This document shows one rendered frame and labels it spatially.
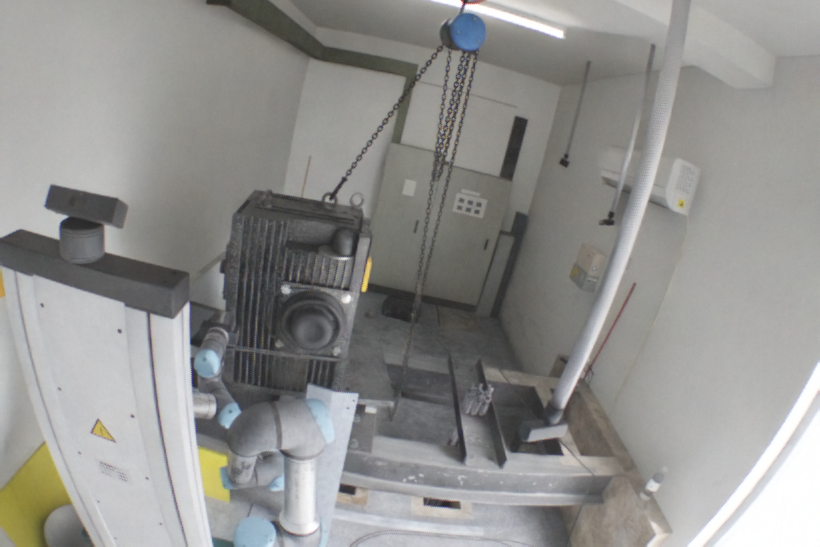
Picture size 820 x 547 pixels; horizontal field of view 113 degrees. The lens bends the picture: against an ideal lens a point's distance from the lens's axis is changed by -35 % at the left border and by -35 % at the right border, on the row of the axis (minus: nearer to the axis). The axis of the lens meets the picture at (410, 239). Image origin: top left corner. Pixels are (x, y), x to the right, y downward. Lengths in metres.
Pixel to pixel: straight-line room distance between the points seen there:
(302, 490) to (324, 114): 4.16
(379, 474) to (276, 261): 1.16
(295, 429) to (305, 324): 0.60
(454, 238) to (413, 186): 0.74
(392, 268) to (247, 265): 3.34
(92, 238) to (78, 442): 0.43
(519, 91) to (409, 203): 1.79
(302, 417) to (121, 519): 0.51
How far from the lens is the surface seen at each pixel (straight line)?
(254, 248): 1.48
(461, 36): 1.61
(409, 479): 2.12
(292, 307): 1.50
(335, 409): 1.61
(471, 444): 2.10
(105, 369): 0.70
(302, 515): 1.19
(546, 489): 2.36
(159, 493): 0.88
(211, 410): 1.24
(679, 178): 2.39
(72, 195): 0.63
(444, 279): 4.79
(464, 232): 4.64
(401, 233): 4.60
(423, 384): 2.69
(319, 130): 4.77
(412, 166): 4.46
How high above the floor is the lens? 2.03
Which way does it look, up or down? 16 degrees down
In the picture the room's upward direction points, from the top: 14 degrees clockwise
